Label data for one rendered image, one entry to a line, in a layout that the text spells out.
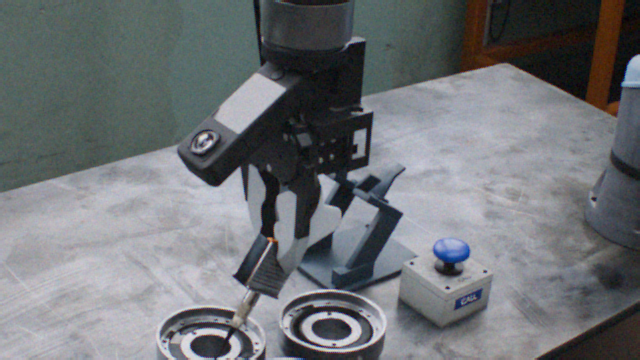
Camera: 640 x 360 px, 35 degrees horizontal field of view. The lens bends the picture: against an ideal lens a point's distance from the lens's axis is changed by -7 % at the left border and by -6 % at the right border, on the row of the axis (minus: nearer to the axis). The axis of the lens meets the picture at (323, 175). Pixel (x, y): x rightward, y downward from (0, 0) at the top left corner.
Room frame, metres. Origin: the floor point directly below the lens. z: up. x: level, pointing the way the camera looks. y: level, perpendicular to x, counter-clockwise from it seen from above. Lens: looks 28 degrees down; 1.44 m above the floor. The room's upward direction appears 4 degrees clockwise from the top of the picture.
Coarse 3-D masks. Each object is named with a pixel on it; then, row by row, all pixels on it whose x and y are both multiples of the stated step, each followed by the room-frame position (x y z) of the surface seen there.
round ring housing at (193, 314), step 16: (176, 320) 0.82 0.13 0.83; (192, 320) 0.83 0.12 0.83; (208, 320) 0.83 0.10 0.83; (224, 320) 0.84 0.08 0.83; (160, 336) 0.79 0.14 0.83; (192, 336) 0.80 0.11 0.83; (208, 336) 0.81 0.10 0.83; (224, 336) 0.81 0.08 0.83; (256, 336) 0.82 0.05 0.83; (160, 352) 0.76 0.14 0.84; (192, 352) 0.78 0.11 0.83; (208, 352) 0.81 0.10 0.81; (224, 352) 0.81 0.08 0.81; (256, 352) 0.79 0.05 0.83
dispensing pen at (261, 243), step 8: (256, 240) 0.80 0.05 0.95; (264, 240) 0.79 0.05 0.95; (256, 248) 0.79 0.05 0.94; (264, 248) 0.79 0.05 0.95; (248, 256) 0.79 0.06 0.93; (256, 256) 0.79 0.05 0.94; (248, 264) 0.79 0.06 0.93; (256, 264) 0.78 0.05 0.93; (240, 272) 0.79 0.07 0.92; (248, 272) 0.78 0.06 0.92; (240, 280) 0.78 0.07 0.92; (248, 296) 0.78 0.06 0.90; (256, 296) 0.78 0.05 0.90; (240, 304) 0.78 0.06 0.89; (248, 304) 0.78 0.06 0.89; (256, 304) 0.78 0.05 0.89; (240, 312) 0.78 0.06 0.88; (248, 312) 0.78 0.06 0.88; (240, 320) 0.77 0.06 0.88; (232, 328) 0.77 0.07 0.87; (224, 344) 0.77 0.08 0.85
